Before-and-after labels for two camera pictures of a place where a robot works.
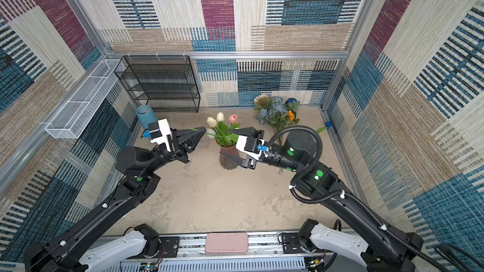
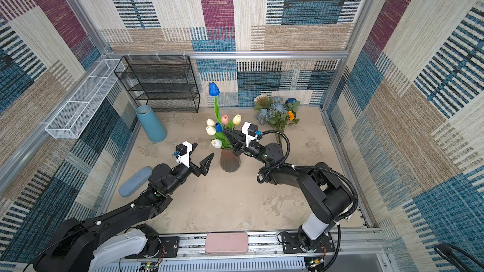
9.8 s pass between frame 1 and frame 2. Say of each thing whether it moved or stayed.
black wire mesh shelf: stayed
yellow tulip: moved
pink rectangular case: stayed
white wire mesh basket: stayed
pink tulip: moved
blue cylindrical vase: stayed
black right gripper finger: moved
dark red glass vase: stayed
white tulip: moved
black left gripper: moved
